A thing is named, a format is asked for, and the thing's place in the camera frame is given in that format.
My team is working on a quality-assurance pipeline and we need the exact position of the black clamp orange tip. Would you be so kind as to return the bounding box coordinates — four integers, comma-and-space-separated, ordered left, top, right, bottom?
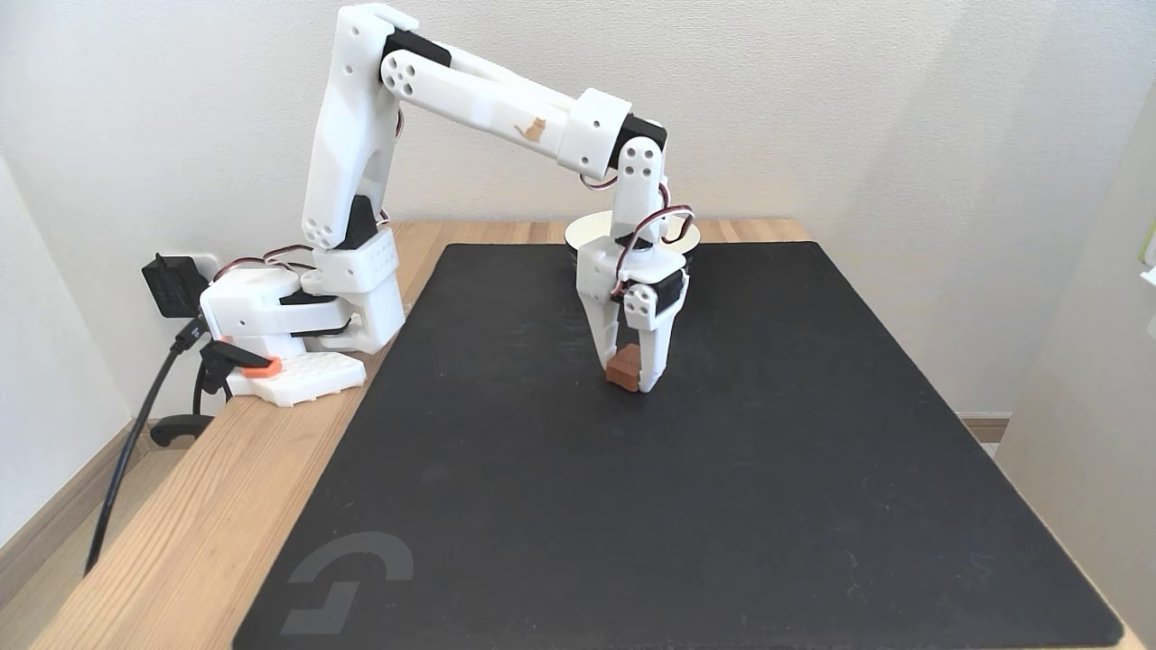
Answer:
148, 338, 284, 450

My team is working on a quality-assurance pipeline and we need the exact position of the black wall power adapter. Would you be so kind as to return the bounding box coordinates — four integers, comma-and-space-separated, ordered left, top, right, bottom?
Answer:
142, 253, 214, 320

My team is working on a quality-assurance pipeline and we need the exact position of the black printed paper bowl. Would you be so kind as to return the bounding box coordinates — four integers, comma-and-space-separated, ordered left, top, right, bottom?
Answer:
564, 209, 703, 272

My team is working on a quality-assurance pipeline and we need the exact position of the red toy block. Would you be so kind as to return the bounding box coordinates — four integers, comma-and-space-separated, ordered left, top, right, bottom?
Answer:
604, 345, 642, 393

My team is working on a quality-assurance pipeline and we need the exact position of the black desk mat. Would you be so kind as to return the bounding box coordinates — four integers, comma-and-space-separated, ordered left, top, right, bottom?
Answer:
232, 239, 1126, 650

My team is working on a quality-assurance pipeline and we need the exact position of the red black servo wire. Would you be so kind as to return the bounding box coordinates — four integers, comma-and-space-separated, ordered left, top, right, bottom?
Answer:
215, 246, 315, 283
611, 205, 695, 301

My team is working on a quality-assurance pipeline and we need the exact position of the black USB cable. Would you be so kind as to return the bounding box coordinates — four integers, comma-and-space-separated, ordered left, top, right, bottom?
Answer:
82, 315, 210, 578

